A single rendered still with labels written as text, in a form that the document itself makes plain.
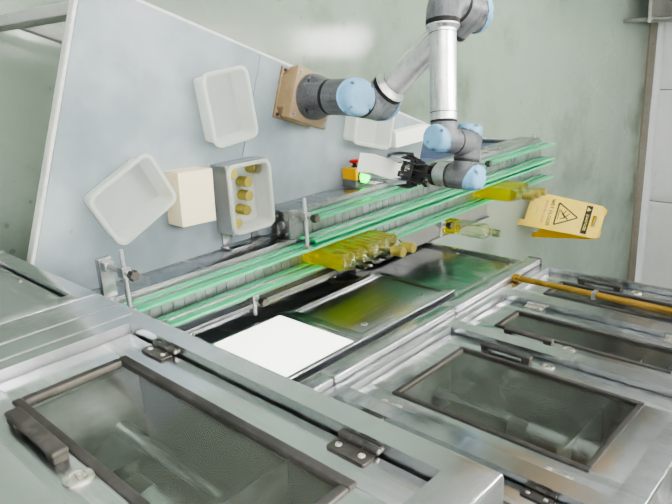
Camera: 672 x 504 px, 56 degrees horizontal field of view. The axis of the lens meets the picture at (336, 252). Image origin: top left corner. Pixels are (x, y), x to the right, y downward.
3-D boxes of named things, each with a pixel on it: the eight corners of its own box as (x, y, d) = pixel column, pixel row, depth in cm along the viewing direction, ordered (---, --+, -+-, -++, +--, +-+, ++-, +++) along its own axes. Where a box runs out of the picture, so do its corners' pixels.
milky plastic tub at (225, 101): (199, 148, 196) (216, 150, 191) (183, 74, 188) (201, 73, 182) (242, 135, 208) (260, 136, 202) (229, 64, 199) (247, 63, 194)
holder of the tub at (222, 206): (219, 248, 207) (234, 252, 202) (209, 164, 199) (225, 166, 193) (259, 235, 219) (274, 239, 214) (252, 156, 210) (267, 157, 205)
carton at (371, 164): (360, 152, 204) (374, 153, 200) (403, 166, 222) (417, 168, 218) (356, 171, 204) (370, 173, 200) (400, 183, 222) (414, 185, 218)
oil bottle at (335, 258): (302, 261, 217) (348, 273, 203) (300, 246, 216) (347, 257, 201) (313, 257, 221) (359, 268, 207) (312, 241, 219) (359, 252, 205)
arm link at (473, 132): (468, 121, 179) (463, 160, 180) (489, 125, 187) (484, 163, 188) (445, 120, 184) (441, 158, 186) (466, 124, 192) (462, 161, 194)
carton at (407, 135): (384, 131, 258) (395, 132, 254) (419, 123, 274) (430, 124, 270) (384, 146, 260) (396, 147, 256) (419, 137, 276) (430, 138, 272)
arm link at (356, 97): (321, 75, 202) (352, 74, 193) (350, 81, 212) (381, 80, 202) (318, 113, 204) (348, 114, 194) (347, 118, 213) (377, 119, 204)
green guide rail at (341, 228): (299, 239, 214) (316, 243, 209) (299, 236, 214) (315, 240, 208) (540, 157, 333) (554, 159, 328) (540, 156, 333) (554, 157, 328)
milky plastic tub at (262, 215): (218, 233, 205) (235, 237, 199) (210, 164, 198) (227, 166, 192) (259, 221, 217) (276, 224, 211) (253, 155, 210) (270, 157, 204)
